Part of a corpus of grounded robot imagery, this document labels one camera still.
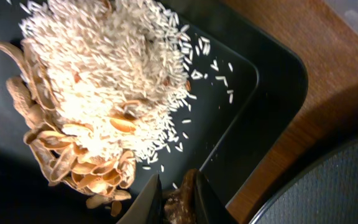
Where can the clear plastic waste bin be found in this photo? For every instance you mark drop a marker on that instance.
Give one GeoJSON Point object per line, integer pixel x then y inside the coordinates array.
{"type": "Point", "coordinates": [347, 10]}

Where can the round black serving tray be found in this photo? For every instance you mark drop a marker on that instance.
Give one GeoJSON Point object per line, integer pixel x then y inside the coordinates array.
{"type": "Point", "coordinates": [325, 192]}

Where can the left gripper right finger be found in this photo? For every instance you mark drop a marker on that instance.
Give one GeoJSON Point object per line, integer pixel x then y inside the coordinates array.
{"type": "Point", "coordinates": [208, 207]}

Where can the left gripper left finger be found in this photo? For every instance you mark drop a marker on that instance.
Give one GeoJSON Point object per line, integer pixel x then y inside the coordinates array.
{"type": "Point", "coordinates": [147, 207]}

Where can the brown walnut piece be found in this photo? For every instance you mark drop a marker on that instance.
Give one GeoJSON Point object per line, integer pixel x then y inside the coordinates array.
{"type": "Point", "coordinates": [179, 207]}

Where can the black rectangular tray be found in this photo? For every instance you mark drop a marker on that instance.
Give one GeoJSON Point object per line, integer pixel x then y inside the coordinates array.
{"type": "Point", "coordinates": [252, 87]}

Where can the pile of rice and shells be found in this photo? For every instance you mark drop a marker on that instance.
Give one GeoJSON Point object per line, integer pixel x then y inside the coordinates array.
{"type": "Point", "coordinates": [99, 82]}

